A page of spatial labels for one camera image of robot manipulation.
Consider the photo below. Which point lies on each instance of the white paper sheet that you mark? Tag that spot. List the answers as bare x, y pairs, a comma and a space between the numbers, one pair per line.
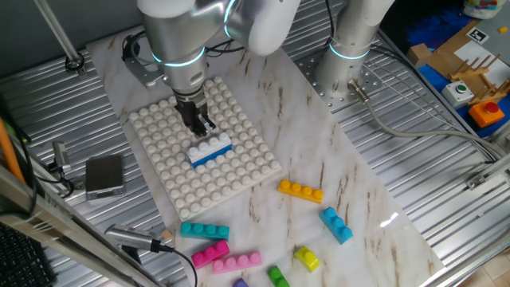
468, 52

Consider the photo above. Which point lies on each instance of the silver tripod pole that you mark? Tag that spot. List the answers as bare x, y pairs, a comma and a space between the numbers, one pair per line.
60, 36

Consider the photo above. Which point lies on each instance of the grey wrist mount bracket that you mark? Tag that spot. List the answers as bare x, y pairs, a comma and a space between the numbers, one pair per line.
143, 71

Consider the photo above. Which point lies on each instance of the small metal bracket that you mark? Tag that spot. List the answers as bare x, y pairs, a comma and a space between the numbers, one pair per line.
476, 181

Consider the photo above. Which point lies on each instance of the black keyboard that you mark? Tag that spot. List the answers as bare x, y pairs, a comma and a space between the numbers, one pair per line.
20, 263

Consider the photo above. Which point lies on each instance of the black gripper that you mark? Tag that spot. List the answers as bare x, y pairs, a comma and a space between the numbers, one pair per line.
190, 104

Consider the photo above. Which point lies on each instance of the purple two-stud block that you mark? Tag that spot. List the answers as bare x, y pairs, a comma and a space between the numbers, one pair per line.
240, 284

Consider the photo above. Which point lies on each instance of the aluminium frame bar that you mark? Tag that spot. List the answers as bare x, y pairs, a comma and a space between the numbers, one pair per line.
60, 227

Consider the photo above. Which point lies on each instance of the magenta three-stud block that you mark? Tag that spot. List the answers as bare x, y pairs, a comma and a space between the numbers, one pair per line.
209, 255

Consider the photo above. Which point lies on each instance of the pink four-stud block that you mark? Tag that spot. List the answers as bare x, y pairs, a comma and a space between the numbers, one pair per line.
237, 264

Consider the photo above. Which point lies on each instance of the white four-stud block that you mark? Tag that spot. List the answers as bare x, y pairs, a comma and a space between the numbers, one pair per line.
209, 147

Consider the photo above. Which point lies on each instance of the white marble board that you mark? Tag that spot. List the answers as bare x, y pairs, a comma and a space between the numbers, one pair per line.
303, 131

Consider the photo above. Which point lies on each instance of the orange pole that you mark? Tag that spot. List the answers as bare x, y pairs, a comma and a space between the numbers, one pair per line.
9, 151

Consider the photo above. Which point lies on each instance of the blue four-stud block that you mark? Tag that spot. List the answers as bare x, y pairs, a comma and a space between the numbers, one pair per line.
211, 158

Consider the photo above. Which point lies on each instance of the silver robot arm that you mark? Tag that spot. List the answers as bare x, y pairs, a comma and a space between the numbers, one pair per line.
179, 36

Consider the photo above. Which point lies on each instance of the silver digital scale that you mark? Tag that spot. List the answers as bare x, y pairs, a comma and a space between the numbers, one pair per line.
104, 175

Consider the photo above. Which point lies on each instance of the small silver clamped camera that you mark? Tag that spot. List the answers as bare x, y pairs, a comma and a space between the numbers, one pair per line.
60, 155

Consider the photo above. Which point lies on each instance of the grey green-button box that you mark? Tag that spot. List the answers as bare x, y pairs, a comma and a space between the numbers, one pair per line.
458, 95

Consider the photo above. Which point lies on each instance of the black white marker tag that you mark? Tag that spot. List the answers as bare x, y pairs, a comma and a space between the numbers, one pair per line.
477, 35

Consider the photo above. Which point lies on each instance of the light blue three-stud block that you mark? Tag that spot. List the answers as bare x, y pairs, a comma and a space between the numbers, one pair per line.
336, 226

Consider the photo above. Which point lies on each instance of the wooden peg rack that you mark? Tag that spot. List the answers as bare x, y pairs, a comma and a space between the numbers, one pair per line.
470, 71

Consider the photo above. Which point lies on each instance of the orange emergency stop button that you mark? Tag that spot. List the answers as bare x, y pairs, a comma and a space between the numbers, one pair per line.
484, 115

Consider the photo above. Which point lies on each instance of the orange four-stud block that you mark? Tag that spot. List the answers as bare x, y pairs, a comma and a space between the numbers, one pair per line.
300, 191

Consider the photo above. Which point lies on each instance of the brown cardboard sheet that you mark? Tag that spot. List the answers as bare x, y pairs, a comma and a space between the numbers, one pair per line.
442, 60

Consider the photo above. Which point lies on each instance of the green two-stud block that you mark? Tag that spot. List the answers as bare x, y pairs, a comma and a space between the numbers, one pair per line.
278, 278

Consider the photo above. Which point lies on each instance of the yellow two-stud block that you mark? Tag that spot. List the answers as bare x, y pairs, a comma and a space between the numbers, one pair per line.
307, 260

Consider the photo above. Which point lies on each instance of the tiny yellow block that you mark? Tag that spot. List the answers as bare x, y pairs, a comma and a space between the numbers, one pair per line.
503, 30

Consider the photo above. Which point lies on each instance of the small cardboard box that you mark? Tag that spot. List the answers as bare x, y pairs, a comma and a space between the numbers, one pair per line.
418, 53

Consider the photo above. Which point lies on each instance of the white studded baseplate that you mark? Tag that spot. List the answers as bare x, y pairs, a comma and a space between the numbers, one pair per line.
223, 179

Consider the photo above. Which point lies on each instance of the teal four-stud block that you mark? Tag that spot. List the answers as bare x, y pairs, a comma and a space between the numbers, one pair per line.
203, 232

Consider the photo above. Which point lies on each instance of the bag of toys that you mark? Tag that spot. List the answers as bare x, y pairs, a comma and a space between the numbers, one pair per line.
482, 8

